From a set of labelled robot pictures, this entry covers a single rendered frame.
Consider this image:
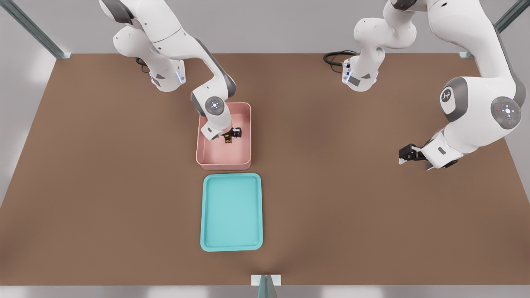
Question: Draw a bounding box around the silver frame post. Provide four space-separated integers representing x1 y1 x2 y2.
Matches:
459 0 530 59
251 274 282 298
0 0 72 59

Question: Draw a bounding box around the pale blue-green tray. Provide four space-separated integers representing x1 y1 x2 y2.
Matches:
200 173 264 252

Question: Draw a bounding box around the pink box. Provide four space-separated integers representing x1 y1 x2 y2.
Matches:
196 102 252 171

